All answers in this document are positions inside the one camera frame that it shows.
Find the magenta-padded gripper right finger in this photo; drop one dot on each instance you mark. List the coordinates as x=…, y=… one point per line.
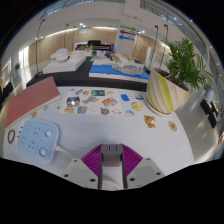
x=133, y=161

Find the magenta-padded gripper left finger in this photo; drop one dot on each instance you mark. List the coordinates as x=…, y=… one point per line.
x=90, y=163

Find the small purple-grey charger block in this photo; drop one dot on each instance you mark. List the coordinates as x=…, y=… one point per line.
x=111, y=156

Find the small brown figure sticker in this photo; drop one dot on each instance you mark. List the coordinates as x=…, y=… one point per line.
x=150, y=121

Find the small round orange sticker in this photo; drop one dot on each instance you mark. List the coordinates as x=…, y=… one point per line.
x=173, y=126

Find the light blue power strip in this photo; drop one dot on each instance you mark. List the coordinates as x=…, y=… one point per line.
x=36, y=140

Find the white sheet of colourful stickers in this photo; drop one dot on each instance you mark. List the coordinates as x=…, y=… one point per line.
x=100, y=101

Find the potted palm in striped pot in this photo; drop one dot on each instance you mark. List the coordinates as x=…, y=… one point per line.
x=163, y=91

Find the black display platform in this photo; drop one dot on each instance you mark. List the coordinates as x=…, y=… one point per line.
x=76, y=78

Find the pink flat board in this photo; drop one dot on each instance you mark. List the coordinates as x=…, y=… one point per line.
x=30, y=101

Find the group of black chairs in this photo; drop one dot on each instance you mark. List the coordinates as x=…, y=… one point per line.
x=210, y=113
x=6, y=91

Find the blue-based architectural model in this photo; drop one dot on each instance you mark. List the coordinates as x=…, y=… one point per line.
x=110, y=71

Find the black piano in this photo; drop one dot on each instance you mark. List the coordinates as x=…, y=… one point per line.
x=95, y=46

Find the white signpost with coloured arrows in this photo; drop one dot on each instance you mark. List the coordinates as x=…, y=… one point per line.
x=126, y=43

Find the tall black floor lamp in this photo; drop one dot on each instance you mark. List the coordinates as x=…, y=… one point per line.
x=37, y=46
x=154, y=43

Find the small distant potted plant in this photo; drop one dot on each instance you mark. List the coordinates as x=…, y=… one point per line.
x=17, y=66

